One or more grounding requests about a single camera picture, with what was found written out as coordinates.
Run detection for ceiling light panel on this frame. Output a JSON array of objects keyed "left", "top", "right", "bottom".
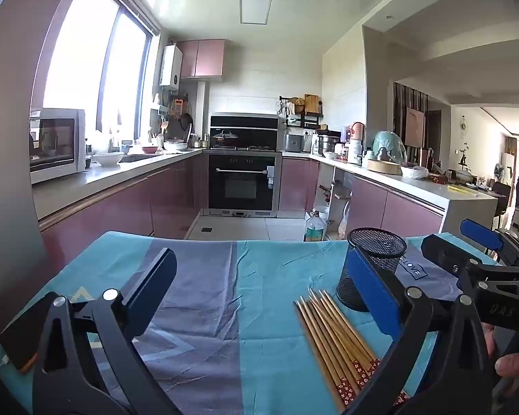
[{"left": 239, "top": 0, "right": 272, "bottom": 24}]

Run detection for black range hood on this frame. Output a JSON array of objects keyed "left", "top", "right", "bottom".
[{"left": 210, "top": 112, "right": 286, "bottom": 152}]

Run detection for black mesh utensil holder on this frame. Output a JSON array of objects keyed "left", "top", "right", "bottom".
[{"left": 336, "top": 227, "right": 408, "bottom": 312}]

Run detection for pink wall cabinet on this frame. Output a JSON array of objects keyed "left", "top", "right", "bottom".
[{"left": 177, "top": 39, "right": 226, "bottom": 79}]

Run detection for bundle of wooden chopsticks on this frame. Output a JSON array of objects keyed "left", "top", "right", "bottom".
[{"left": 293, "top": 289, "right": 410, "bottom": 411}]

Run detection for white water heater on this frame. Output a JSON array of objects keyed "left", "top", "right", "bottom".
[{"left": 160, "top": 44, "right": 183, "bottom": 91}]

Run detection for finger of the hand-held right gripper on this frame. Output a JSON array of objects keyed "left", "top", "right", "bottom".
[
  {"left": 421, "top": 233, "right": 473, "bottom": 276},
  {"left": 459, "top": 219, "right": 519, "bottom": 266}
]

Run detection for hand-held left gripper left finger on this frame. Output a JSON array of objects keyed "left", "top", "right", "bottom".
[{"left": 0, "top": 248, "right": 182, "bottom": 415}]

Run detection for pink base cabinets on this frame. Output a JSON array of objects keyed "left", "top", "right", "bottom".
[
  {"left": 281, "top": 158, "right": 446, "bottom": 243},
  {"left": 39, "top": 151, "right": 209, "bottom": 264}
]

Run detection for white plastic bag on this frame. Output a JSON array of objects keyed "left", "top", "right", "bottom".
[{"left": 400, "top": 165, "right": 429, "bottom": 180}]

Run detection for black wall rack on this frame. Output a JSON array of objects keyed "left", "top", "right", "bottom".
[{"left": 279, "top": 94, "right": 325, "bottom": 129}]

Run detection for white toaster oven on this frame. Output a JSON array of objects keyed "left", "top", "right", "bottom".
[{"left": 29, "top": 108, "right": 87, "bottom": 184}]

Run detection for steel pot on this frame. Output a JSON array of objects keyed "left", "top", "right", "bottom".
[{"left": 318, "top": 135, "right": 340, "bottom": 156}]

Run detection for plastic oil bottle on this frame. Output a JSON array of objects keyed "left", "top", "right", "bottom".
[{"left": 303, "top": 210, "right": 328, "bottom": 243}]

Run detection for black built-in oven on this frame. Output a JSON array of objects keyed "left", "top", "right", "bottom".
[{"left": 208, "top": 151, "right": 282, "bottom": 218}]

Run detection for white bowl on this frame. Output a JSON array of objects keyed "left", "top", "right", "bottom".
[{"left": 93, "top": 152, "right": 125, "bottom": 167}]

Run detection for wall picture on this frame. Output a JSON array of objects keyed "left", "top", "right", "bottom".
[{"left": 404, "top": 107, "right": 425, "bottom": 148}]

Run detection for teal food cover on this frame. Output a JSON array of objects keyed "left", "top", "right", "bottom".
[{"left": 372, "top": 130, "right": 408, "bottom": 165}]

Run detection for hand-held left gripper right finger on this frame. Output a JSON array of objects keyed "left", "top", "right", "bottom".
[{"left": 344, "top": 248, "right": 500, "bottom": 415}]

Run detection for person's right hand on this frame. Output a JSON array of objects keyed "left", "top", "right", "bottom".
[{"left": 483, "top": 324, "right": 519, "bottom": 394}]

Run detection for round bamboo steamer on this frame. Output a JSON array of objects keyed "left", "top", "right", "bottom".
[{"left": 367, "top": 159, "right": 402, "bottom": 176}]

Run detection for dark dining table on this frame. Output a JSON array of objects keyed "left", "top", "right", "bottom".
[{"left": 471, "top": 181, "right": 512, "bottom": 217}]

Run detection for blue grey printed tablecloth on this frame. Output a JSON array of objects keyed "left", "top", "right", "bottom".
[{"left": 0, "top": 229, "right": 502, "bottom": 415}]

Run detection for kitchen window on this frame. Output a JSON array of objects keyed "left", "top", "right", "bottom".
[{"left": 43, "top": 0, "right": 161, "bottom": 139}]

